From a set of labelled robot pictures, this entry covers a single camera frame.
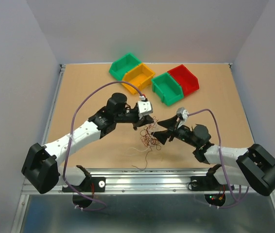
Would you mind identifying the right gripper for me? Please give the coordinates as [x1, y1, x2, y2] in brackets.
[150, 115, 199, 148]

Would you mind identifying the brown wire bundle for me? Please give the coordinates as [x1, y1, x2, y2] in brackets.
[131, 117, 164, 170]

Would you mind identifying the white wire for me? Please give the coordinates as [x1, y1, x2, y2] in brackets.
[125, 131, 157, 157]

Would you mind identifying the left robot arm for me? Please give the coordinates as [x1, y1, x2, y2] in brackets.
[21, 93, 154, 194]

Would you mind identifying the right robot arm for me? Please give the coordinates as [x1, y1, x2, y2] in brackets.
[152, 116, 275, 196]

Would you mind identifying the near green bin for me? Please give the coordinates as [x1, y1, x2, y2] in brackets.
[151, 72, 184, 106]

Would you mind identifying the green bin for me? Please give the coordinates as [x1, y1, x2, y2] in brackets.
[109, 53, 142, 81]
[151, 72, 184, 106]

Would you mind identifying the yellow bin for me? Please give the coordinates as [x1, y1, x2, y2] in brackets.
[122, 63, 155, 91]

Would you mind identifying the red bin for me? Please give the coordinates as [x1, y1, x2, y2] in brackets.
[168, 65, 200, 97]

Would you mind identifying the far green bin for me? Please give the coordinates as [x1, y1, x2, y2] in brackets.
[109, 53, 142, 81]

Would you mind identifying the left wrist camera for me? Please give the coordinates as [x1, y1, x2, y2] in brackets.
[137, 101, 153, 119]

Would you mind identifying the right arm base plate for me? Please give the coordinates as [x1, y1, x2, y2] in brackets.
[187, 176, 223, 191]

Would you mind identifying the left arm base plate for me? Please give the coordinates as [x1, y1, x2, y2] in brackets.
[67, 176, 106, 193]

